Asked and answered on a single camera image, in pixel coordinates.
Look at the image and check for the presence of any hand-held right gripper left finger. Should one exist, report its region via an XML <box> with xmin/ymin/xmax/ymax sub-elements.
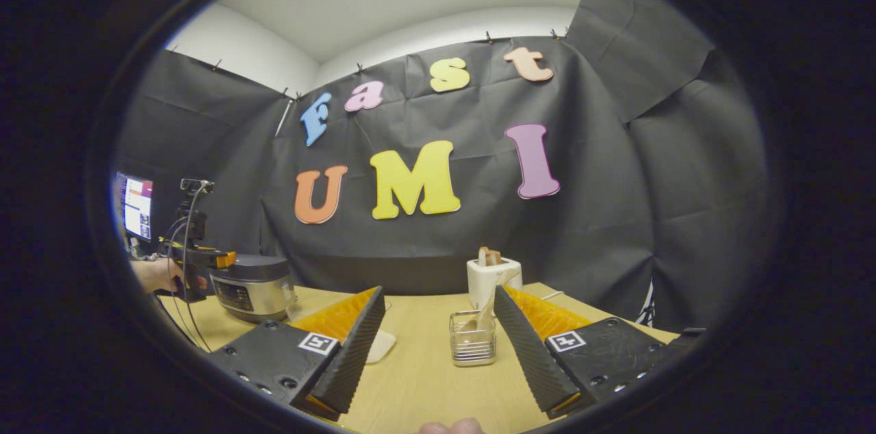
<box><xmin>207</xmin><ymin>285</ymin><xmax>386</xmax><ymax>421</ymax></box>

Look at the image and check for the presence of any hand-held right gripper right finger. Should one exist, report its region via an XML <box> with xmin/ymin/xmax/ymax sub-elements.
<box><xmin>494</xmin><ymin>285</ymin><xmax>682</xmax><ymax>419</ymax></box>

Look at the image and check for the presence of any clear plastic rice container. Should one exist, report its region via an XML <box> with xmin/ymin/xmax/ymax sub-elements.
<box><xmin>366</xmin><ymin>330</ymin><xmax>398</xmax><ymax>364</ymax></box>

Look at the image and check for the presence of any dark grey rice cooker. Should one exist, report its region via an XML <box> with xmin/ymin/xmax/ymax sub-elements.
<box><xmin>209</xmin><ymin>255</ymin><xmax>296</xmax><ymax>323</ymax></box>

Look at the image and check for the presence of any wooden spoon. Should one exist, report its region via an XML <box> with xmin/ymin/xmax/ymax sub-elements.
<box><xmin>460</xmin><ymin>268</ymin><xmax>519</xmax><ymax>342</ymax></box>

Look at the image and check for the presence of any wire chopstick holder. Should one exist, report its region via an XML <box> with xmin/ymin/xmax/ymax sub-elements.
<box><xmin>449</xmin><ymin>310</ymin><xmax>498</xmax><ymax>368</ymax></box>

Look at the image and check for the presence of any computer monitor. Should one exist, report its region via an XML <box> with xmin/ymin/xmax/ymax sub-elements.
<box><xmin>113</xmin><ymin>172</ymin><xmax>155</xmax><ymax>243</ymax></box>

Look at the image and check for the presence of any white toaster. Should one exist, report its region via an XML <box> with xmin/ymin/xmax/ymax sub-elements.
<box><xmin>467</xmin><ymin>257</ymin><xmax>523</xmax><ymax>311</ymax></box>

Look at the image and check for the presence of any black backdrop cloth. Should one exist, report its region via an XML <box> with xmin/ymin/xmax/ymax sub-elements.
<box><xmin>113</xmin><ymin>0</ymin><xmax>774</xmax><ymax>339</ymax></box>

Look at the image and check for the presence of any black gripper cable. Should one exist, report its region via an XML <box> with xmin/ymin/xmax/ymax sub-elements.
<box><xmin>166</xmin><ymin>184</ymin><xmax>214</xmax><ymax>353</ymax></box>

